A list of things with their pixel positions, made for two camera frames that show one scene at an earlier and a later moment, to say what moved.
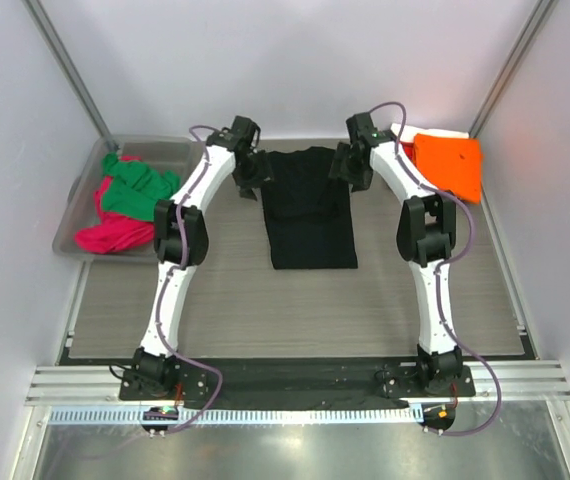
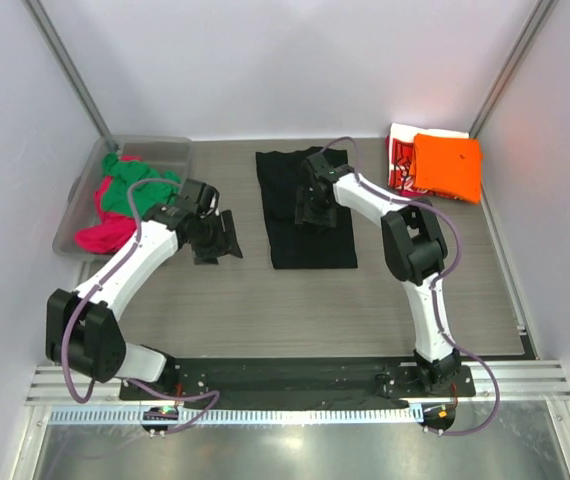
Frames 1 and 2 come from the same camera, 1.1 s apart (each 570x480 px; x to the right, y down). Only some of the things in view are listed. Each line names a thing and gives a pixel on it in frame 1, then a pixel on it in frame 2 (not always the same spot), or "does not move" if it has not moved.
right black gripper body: (345, 165) → (309, 208)
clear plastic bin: (173, 154) does not move
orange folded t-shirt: (451, 163) does not move
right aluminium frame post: (539, 16) does not move
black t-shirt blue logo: (308, 213) does not move
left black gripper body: (253, 172) → (212, 240)
